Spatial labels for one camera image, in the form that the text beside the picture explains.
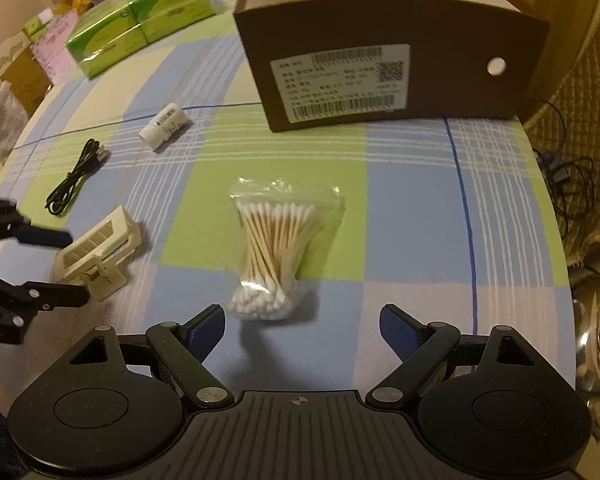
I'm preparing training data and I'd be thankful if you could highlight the black charger cable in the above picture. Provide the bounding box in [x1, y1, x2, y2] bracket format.
[536, 102, 597, 222]

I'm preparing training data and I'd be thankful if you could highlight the pink paper bag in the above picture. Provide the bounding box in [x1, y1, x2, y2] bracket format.
[32, 10, 82, 84]

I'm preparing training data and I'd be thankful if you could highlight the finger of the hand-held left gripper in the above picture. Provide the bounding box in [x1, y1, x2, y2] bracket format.
[0, 195, 72, 250]
[0, 267, 90, 328]

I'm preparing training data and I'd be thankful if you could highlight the clear plastic bag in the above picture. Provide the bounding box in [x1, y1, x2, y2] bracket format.
[0, 82, 29, 162]

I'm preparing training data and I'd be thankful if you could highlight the bag of cotton swabs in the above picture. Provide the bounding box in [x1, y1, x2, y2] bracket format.
[219, 176, 346, 322]

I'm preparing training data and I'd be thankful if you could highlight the green tissue pack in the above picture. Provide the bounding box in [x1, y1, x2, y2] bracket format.
[64, 0, 216, 80]

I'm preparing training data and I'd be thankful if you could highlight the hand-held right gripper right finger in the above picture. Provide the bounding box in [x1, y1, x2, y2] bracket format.
[371, 304, 536, 407]

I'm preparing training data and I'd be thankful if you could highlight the yellow plastic bag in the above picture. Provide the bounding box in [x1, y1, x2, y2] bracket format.
[55, 0, 97, 17]

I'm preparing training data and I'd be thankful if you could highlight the white pill bottle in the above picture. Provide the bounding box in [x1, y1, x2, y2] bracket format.
[139, 102, 189, 152]

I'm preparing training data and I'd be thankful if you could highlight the wicker chair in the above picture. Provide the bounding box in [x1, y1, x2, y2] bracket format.
[522, 0, 600, 267]

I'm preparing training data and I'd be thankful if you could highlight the plain cardboard carton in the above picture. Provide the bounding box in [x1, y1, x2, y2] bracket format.
[0, 47, 49, 111]

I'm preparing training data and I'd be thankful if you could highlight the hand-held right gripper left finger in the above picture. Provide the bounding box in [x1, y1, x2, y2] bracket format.
[67, 304, 231, 408]

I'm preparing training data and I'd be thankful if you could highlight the brown cardboard box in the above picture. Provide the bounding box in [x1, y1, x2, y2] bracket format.
[233, 0, 600, 134]

